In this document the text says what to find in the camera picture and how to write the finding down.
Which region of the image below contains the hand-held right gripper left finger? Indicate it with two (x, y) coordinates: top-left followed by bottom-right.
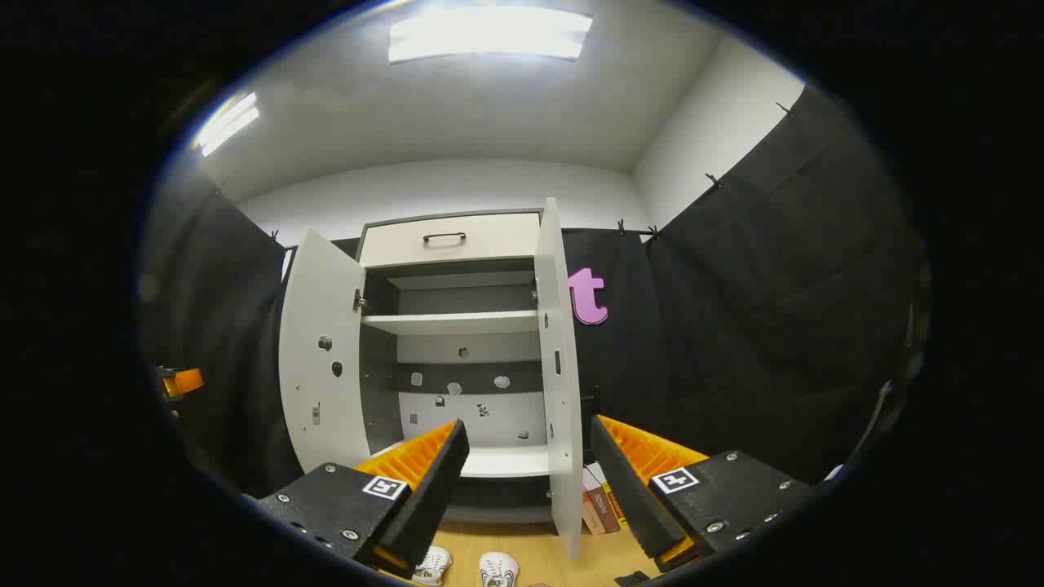
(257, 418), (471, 581)

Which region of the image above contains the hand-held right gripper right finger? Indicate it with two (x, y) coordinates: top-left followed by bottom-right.
(589, 414), (816, 573)

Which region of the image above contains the white striped shoe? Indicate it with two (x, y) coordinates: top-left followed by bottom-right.
(410, 545), (453, 587)
(477, 551), (520, 587)

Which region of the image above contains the white cabinet door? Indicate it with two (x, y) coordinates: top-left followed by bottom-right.
(533, 197), (585, 562)
(277, 227), (368, 475)

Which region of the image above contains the white shoe cabinet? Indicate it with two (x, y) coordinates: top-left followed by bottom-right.
(356, 210), (564, 527)

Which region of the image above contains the white cabinet drawer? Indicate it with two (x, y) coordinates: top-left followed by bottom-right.
(359, 212), (542, 268)

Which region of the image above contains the yellow book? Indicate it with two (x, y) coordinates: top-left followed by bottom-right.
(599, 461), (629, 527)

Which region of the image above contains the brown book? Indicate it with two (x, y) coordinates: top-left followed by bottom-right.
(584, 466), (622, 532)

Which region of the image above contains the narrow ceiling light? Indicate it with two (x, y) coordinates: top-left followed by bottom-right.
(196, 90), (262, 158)

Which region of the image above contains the large ceiling light panel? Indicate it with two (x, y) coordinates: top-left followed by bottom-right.
(387, 7), (595, 64)

